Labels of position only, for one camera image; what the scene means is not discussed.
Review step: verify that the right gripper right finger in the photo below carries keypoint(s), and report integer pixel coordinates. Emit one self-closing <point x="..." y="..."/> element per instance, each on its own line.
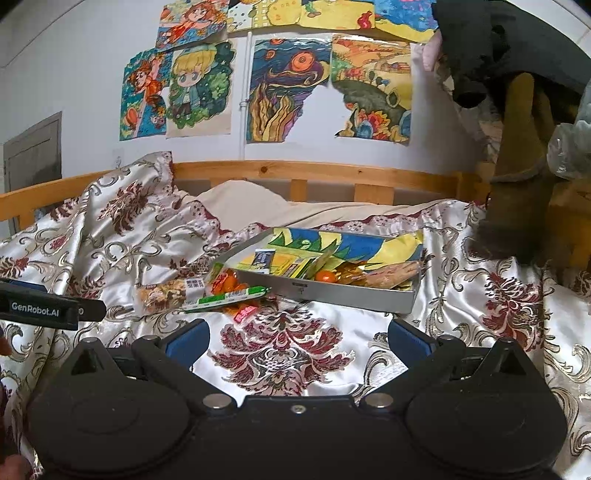
<point x="428" y="360"/>

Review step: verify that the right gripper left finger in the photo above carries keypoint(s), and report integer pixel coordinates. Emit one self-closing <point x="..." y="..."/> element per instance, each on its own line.
<point x="167" y="361"/>

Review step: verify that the nut cracker clear packet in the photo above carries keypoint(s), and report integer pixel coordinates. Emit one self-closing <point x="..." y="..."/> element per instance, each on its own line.
<point x="170" y="295"/>

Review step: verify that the green sausage stick packet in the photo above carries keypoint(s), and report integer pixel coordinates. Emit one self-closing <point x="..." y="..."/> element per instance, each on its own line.
<point x="222" y="300"/>

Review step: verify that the orange candy bag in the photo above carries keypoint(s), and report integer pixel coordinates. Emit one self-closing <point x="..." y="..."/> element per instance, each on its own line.
<point x="224" y="280"/>

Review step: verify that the grey tray colourful lining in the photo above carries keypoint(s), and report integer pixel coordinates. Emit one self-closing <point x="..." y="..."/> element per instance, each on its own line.
<point x="393" y="266"/>

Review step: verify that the gold foil snack packet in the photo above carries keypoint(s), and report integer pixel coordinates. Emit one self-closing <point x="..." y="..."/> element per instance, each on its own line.
<point x="350" y="272"/>

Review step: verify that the blue snack bar packet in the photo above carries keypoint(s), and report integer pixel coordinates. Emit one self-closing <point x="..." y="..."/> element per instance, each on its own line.
<point x="263" y="260"/>

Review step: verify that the small orange fruit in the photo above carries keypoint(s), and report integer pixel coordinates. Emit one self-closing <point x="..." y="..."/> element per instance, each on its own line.
<point x="326" y="276"/>

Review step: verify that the yellow snack packet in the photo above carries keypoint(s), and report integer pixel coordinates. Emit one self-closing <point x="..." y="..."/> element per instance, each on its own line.
<point x="293" y="266"/>

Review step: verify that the floral satin bedspread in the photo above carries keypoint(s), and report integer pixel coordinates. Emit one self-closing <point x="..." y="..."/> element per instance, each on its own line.
<point x="141" y="229"/>

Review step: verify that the grey door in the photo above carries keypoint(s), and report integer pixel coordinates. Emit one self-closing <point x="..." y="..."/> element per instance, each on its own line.
<point x="34" y="156"/>

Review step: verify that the brown hanging garment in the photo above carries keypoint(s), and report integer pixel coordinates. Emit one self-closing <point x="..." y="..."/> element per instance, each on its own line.
<point x="522" y="184"/>

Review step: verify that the beige pillow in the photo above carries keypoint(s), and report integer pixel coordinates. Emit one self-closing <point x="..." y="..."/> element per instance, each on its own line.
<point x="239" y="203"/>

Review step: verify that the red-haired girl drawing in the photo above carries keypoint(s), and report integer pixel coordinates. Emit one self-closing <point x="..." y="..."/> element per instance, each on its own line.
<point x="143" y="108"/>

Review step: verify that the clear plastic bag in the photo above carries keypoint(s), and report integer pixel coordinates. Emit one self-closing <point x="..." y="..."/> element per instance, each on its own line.
<point x="569" y="150"/>

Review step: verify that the blond child drawing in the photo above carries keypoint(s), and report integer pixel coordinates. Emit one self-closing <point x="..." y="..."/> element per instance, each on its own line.
<point x="200" y="90"/>

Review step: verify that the landscape field drawing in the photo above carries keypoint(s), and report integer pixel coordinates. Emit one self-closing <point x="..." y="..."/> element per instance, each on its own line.
<point x="375" y="80"/>

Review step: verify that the blue swirl night drawing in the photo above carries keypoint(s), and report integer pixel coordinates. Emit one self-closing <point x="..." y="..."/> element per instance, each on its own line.
<point x="284" y="73"/>

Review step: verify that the top left cartoon drawing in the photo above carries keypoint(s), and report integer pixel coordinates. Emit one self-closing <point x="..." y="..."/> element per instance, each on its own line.
<point x="186" y="22"/>

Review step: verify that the wooden bed frame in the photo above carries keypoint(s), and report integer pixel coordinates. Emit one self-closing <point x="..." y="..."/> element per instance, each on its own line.
<point x="372" y="184"/>

